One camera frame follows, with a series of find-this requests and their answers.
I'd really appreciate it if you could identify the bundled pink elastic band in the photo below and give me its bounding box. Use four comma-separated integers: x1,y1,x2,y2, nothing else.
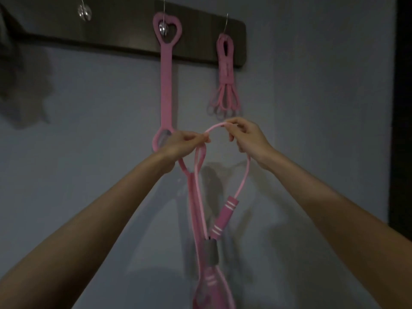
208,33,244,118

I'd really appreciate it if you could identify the light pink tube resistance band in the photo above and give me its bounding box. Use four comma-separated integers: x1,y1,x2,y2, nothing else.
192,122,252,309

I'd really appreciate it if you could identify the person's left hand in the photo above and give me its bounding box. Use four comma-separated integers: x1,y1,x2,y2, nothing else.
160,130,211,162

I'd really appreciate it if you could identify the person's left forearm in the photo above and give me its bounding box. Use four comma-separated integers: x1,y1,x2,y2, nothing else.
0,150,177,309

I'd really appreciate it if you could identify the pink heart-ended stretch band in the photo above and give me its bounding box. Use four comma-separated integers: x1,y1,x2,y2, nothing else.
151,12,203,309

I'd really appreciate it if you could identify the dark door frame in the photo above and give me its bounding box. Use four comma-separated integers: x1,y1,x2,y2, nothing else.
388,0,412,233

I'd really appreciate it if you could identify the person's right hand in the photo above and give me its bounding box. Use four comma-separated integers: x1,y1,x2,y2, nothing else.
227,117,275,165

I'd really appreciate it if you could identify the person's right forearm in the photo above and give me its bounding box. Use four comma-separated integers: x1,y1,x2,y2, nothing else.
257,150,412,309

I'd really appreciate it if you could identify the dark wooden hook rack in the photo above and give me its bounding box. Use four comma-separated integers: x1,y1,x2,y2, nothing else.
0,0,247,69

